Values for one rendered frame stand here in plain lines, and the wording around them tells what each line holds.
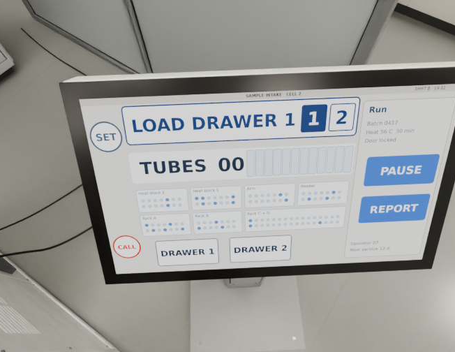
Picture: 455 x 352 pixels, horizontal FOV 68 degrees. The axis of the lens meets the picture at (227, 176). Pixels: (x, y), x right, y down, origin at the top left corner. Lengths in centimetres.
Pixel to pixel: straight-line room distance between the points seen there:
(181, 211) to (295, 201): 16
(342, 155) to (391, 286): 124
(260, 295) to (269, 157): 108
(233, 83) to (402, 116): 22
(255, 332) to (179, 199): 106
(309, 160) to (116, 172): 26
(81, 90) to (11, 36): 222
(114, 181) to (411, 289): 144
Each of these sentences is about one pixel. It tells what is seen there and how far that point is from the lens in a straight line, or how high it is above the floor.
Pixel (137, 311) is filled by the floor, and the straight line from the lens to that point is 156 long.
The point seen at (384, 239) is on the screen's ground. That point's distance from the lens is 57.
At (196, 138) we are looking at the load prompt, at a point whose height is 114.
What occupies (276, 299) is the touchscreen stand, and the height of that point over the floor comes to 4.
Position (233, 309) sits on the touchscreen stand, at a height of 4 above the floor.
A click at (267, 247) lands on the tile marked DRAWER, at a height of 101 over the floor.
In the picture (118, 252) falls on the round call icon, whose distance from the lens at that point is 54.
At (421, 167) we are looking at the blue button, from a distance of 53.
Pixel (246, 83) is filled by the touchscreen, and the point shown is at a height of 119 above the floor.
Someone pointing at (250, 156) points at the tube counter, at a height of 112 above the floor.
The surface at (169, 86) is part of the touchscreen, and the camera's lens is 43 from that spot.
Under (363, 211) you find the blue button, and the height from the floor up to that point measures 105.
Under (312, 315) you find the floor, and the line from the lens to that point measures 155.
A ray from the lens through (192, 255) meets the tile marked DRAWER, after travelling 53.
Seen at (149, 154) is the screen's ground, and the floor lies 113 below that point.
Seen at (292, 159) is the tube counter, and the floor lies 111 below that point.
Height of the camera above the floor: 151
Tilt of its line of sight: 64 degrees down
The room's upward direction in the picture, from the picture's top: 1 degrees counter-clockwise
